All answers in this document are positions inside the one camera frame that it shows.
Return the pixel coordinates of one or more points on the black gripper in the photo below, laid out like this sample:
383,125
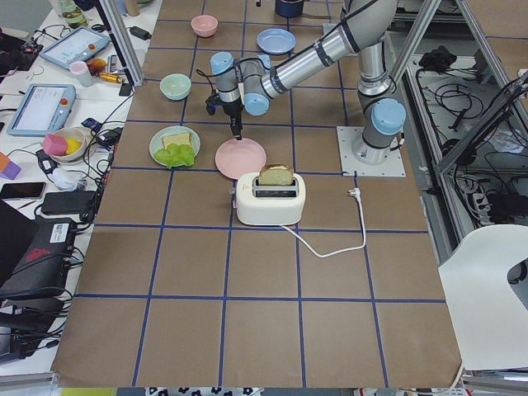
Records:
231,109

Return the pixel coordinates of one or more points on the pink plate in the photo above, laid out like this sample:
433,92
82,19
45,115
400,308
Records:
235,157

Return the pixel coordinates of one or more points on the blue plate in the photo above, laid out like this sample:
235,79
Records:
276,41

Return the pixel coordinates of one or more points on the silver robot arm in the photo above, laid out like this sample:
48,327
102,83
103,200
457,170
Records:
249,84

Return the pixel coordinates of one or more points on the bread slice on plate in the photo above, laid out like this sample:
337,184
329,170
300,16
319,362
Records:
177,139

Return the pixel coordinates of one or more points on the bread slice in toaster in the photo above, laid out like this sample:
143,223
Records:
276,175

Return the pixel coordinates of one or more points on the green bowl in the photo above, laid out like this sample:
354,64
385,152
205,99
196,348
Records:
175,86

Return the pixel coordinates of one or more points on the green lettuce leaf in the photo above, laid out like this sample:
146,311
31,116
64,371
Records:
176,155

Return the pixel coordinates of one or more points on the green plate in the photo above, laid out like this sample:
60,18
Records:
156,141

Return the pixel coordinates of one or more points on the white toaster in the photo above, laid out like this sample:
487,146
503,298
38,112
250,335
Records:
269,205

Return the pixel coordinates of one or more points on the pink bowl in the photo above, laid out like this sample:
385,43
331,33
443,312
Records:
204,25

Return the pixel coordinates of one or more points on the black power adapter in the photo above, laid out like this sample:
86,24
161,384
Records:
140,33

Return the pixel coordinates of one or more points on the beige bowl with toys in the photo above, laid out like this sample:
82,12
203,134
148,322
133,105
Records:
77,139

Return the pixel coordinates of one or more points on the pink cup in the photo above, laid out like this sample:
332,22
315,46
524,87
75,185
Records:
81,72

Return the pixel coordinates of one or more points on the yellow toy fruit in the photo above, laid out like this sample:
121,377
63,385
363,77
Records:
73,145

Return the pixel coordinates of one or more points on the upper teach pendant tablet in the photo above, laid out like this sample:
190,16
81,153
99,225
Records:
80,44

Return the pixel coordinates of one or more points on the teach pendant tablet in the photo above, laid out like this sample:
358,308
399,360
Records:
80,44
44,109

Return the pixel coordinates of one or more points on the pink toy block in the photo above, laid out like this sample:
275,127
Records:
54,144

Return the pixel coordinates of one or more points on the glass bottle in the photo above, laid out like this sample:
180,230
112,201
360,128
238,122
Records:
72,14

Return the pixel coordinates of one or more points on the lower teach pendant tablet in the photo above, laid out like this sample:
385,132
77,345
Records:
44,109

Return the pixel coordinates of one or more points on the purple toy block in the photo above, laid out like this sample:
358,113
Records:
8,169

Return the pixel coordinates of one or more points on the black smartphone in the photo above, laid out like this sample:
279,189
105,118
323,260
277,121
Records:
23,190

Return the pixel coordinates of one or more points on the white chair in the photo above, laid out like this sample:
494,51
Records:
489,320

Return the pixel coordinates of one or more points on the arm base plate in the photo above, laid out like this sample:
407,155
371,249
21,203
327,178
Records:
359,159
330,29

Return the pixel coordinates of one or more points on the aluminium frame post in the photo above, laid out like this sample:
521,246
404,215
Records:
120,38

